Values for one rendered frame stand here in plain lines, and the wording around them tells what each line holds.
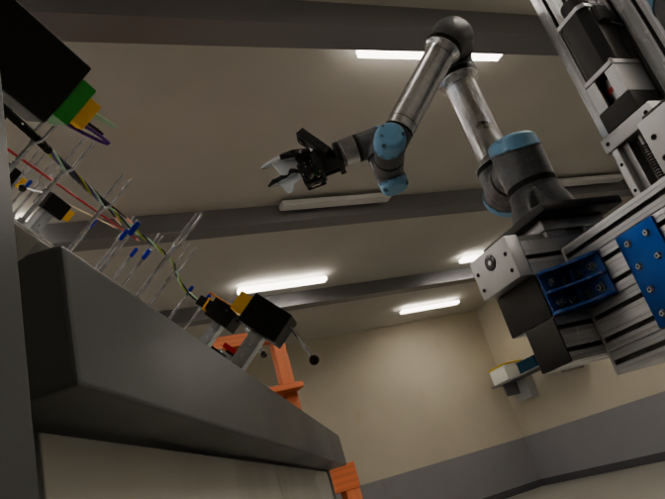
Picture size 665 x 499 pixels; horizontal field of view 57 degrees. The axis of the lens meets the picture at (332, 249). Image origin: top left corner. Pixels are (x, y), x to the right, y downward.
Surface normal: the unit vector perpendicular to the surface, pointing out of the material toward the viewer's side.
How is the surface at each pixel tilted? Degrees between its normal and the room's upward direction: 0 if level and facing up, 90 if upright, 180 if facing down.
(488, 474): 90
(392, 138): 90
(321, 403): 90
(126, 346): 90
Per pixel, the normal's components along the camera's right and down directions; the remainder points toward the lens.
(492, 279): -0.91, 0.11
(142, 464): 0.96, -0.29
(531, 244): 0.33, -0.44
